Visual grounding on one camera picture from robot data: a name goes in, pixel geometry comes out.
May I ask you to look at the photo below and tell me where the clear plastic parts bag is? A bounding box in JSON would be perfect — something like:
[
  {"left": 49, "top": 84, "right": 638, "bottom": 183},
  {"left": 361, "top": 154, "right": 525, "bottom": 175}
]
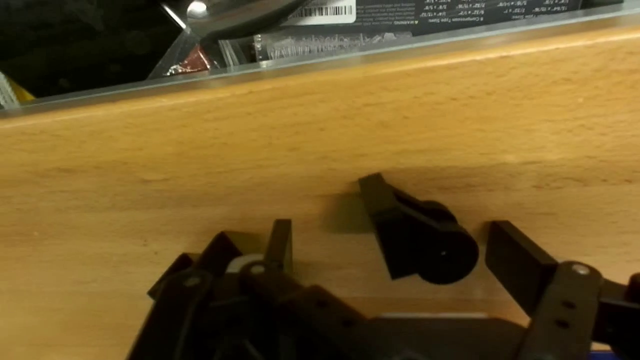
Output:
[{"left": 251, "top": 26, "right": 428, "bottom": 66}]

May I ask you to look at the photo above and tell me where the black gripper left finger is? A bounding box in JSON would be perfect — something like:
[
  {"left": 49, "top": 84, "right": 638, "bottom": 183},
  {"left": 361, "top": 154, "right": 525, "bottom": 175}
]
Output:
[{"left": 126, "top": 219, "right": 375, "bottom": 360}]

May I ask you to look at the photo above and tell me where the small black plastic part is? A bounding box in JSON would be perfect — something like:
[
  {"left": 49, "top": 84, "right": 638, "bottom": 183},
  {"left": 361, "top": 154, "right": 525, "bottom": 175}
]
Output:
[{"left": 355, "top": 170, "right": 481, "bottom": 286}]

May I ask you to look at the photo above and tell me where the black box with white print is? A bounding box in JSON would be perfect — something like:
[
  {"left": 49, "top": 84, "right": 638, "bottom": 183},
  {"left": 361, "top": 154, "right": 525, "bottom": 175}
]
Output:
[{"left": 355, "top": 0, "right": 626, "bottom": 36}]

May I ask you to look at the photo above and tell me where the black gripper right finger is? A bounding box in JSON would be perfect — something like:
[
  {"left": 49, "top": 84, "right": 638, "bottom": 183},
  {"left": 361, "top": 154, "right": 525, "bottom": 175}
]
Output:
[{"left": 484, "top": 219, "right": 640, "bottom": 360}]

